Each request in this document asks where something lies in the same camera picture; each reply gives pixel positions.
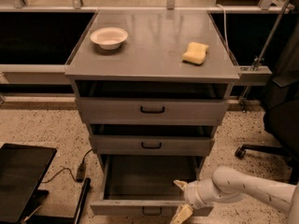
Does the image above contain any black monitor screen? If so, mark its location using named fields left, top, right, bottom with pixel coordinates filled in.
left=0, top=144, right=57, bottom=224

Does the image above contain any grey drawer cabinet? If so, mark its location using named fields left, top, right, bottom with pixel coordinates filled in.
left=65, top=9, right=239, bottom=164

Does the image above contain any yellow sponge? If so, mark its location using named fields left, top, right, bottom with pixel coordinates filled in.
left=181, top=42, right=209, bottom=65

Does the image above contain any white bowl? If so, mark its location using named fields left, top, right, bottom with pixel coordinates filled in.
left=90, top=27, right=128, bottom=50

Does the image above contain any black power adapter with cable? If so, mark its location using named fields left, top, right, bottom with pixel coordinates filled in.
left=43, top=149, right=92, bottom=184

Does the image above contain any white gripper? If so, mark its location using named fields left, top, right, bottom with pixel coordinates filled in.
left=170, top=180, right=207, bottom=224

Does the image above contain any grey top drawer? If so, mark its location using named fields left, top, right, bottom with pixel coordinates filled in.
left=76, top=80, right=228, bottom=126

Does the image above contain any black office chair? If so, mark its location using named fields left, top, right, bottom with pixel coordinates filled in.
left=235, top=13, right=299, bottom=185

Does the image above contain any grey middle drawer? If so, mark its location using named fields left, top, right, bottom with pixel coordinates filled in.
left=90, top=124, right=214, bottom=156

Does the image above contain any white cable on rail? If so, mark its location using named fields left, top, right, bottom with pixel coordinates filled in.
left=216, top=4, right=232, bottom=56

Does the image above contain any black tube on floor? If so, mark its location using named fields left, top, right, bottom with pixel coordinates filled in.
left=73, top=177, right=91, bottom=224

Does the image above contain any grey drawer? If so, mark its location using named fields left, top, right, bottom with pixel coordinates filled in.
left=91, top=155, right=203, bottom=217
left=90, top=124, right=214, bottom=156
left=76, top=80, right=228, bottom=126

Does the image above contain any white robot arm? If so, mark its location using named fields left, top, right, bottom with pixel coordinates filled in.
left=171, top=166, right=299, bottom=224

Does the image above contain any grey bottom drawer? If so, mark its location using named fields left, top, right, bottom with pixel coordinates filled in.
left=91, top=155, right=203, bottom=217

